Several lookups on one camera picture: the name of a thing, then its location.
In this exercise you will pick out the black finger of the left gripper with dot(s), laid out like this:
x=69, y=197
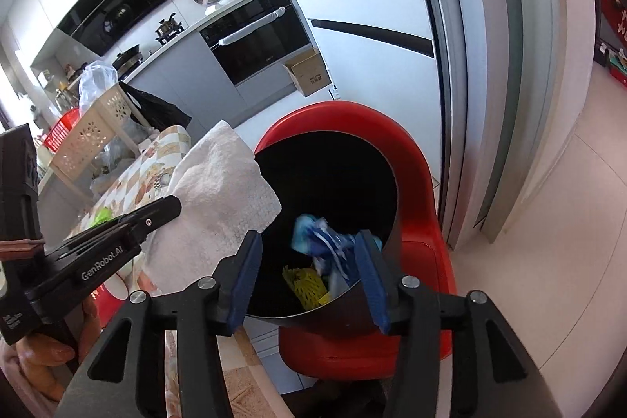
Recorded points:
x=139, y=223

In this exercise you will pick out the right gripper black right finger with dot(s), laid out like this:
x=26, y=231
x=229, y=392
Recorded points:
x=493, y=375

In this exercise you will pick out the green snack bag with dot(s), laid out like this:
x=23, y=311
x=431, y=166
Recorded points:
x=103, y=215

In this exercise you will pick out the white paper towel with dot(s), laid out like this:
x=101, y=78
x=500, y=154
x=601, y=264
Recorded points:
x=223, y=196

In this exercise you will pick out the yellow foam fruit net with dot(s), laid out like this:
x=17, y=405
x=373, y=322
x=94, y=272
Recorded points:
x=307, y=286

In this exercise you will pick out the blue white wrapper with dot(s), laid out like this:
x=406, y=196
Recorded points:
x=333, y=254

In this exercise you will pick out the black trash bin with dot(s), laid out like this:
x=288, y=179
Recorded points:
x=344, y=180

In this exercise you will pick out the left hand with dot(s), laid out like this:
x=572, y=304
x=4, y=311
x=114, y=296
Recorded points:
x=28, y=365

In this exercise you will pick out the checkered floral tablecloth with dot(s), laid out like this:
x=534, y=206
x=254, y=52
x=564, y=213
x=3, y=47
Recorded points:
x=142, y=182

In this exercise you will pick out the black hanging cloth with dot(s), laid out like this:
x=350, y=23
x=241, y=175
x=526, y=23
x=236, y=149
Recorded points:
x=157, y=112

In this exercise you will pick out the red plastic basket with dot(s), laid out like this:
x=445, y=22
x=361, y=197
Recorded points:
x=61, y=129

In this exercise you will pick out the clear plastic bag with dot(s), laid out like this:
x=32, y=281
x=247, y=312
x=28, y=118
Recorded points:
x=96, y=79

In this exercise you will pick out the black cooking pot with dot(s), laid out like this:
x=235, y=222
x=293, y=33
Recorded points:
x=168, y=29

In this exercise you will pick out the black built-in oven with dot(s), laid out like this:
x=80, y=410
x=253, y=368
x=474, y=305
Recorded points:
x=252, y=37

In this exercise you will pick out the cardboard box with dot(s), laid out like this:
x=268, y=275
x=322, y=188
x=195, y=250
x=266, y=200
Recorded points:
x=308, y=72

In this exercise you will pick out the black range hood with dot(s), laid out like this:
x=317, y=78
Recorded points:
x=99, y=24

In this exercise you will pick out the white refrigerator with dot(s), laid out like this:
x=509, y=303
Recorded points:
x=473, y=81

